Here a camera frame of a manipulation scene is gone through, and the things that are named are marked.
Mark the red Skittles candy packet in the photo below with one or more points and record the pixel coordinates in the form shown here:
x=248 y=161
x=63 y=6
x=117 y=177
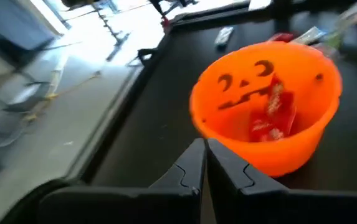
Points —
x=281 y=37
x=262 y=127
x=282 y=105

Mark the person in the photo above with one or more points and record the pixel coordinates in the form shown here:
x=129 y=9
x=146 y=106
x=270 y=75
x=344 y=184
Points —
x=165 y=25

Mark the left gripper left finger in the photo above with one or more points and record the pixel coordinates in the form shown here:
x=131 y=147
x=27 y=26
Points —
x=128 y=205

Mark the black table edge hook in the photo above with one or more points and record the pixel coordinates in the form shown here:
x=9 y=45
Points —
x=144 y=53

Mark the grey blue cabinet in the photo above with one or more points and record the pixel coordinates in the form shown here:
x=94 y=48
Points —
x=10 y=25

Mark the orange pumpkin bucket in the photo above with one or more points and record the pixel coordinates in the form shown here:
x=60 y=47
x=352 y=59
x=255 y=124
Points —
x=290 y=158

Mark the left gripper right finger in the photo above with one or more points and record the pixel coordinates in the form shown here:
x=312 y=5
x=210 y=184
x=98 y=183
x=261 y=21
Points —
x=290 y=208

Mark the white blue candy packet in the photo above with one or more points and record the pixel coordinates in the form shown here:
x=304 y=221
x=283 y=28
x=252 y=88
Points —
x=224 y=35
x=309 y=35

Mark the black tripod stand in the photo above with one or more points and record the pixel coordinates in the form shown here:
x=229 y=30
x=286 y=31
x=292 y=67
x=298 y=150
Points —
x=118 y=40

